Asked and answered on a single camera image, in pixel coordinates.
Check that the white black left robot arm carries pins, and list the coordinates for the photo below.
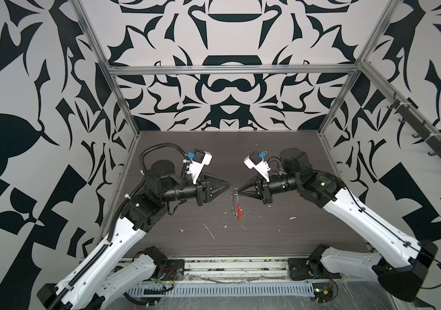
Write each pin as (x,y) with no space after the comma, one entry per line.
(169,175)

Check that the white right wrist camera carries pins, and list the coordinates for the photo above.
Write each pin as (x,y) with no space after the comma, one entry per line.
(259,162)

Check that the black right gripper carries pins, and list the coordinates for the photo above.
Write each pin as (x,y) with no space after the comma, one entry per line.
(255,193)

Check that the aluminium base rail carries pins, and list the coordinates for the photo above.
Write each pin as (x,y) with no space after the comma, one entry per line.
(236,267)

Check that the grey wall hook rack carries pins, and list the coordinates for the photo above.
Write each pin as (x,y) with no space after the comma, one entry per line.
(424,130)

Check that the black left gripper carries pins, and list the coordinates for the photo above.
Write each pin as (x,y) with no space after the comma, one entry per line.
(201,192)

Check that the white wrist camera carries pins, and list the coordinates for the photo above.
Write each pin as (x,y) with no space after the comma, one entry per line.
(259,162)
(195,162)

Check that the white slotted cable duct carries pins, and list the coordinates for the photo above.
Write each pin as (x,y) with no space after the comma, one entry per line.
(304,290)

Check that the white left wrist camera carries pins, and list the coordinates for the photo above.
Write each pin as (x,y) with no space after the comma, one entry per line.
(195,162)

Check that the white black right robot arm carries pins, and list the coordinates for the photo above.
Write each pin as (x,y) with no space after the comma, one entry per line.
(399,263)

